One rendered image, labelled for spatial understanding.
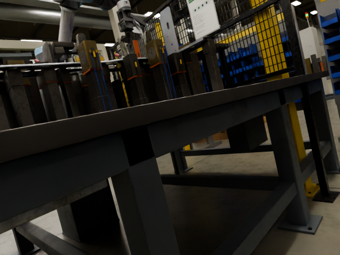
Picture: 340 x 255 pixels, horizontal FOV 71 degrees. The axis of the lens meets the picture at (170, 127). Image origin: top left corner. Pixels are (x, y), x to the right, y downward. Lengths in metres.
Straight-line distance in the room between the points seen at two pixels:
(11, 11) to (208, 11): 12.44
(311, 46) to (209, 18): 6.02
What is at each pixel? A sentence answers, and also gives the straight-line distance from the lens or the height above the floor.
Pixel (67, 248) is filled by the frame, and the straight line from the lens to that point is 1.18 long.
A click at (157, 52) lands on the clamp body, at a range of 1.25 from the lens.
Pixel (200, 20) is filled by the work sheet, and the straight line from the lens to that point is 1.88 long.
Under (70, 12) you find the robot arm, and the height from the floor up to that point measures 1.50.
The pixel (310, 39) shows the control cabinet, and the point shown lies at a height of 1.69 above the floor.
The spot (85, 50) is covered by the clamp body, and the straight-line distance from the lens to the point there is 1.09.
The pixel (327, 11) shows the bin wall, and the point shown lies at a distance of 3.06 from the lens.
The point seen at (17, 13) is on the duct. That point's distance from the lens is 13.89.
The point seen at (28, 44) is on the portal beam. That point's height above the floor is 3.39.
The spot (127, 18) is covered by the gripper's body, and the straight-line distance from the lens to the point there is 1.50.
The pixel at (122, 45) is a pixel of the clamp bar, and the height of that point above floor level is 1.17.
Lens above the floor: 0.67
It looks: 3 degrees down
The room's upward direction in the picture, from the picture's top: 14 degrees counter-clockwise
